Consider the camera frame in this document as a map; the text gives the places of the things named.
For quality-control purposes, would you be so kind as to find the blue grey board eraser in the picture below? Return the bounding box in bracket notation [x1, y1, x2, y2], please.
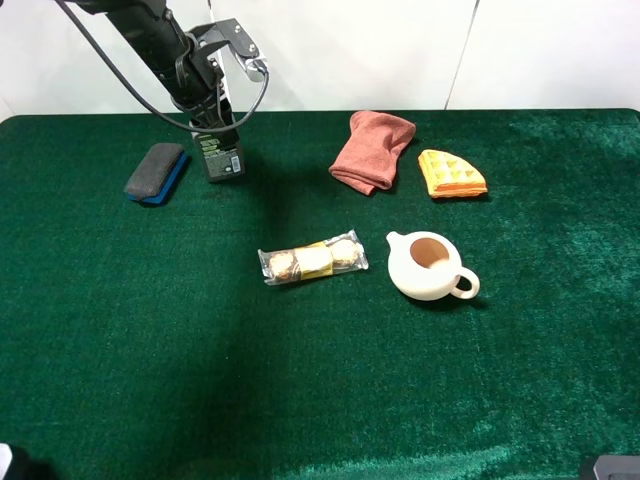
[124, 143, 189, 206]

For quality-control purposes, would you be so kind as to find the grey device bottom right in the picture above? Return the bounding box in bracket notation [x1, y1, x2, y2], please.
[578, 455, 640, 480]

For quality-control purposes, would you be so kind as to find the white ceramic teapot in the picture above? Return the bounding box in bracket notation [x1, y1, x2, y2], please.
[386, 231, 480, 301]

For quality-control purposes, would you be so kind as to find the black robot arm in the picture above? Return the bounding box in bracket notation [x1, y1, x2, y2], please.
[58, 1, 270, 134]

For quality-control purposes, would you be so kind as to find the folded red cloth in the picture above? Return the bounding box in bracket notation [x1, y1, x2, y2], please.
[329, 110, 416, 195]

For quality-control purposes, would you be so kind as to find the wrapped pastry pack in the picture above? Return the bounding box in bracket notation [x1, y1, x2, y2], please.
[257, 229, 369, 285]

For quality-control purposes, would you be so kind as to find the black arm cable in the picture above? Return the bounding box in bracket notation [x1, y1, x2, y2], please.
[54, 0, 271, 134]

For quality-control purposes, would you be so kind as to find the grey pump soap bottle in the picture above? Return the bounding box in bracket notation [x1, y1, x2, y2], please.
[192, 130, 246, 183]

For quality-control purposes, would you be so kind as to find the yellow waffle toy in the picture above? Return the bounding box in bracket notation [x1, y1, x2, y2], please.
[418, 149, 488, 199]

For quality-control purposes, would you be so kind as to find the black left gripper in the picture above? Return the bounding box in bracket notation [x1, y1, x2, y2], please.
[165, 18, 268, 131]

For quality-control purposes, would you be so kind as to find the green velvet table cover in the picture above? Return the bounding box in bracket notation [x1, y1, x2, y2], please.
[1, 109, 639, 479]

